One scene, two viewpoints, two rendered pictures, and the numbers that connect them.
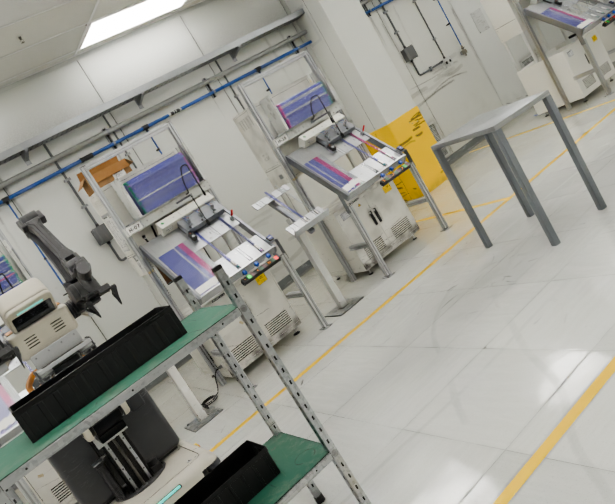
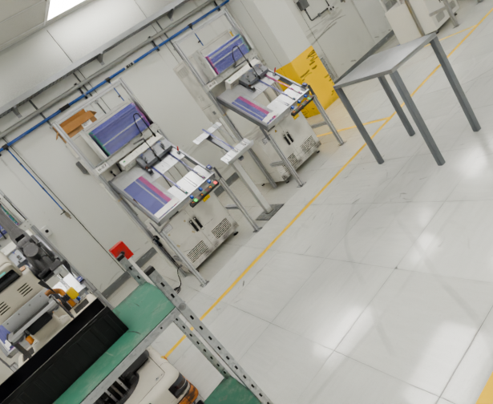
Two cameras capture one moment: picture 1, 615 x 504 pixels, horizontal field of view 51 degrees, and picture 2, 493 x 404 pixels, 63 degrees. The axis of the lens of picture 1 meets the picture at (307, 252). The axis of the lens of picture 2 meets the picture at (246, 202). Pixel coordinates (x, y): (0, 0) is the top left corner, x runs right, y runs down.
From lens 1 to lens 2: 94 cm
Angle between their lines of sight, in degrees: 9
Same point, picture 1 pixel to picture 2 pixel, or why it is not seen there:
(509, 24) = not seen: outside the picture
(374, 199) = (286, 125)
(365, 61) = (271, 13)
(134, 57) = (92, 23)
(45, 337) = (14, 302)
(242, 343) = (195, 247)
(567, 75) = (424, 13)
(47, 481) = not seen: hidden behind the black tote
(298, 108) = (223, 58)
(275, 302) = (218, 213)
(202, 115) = (151, 66)
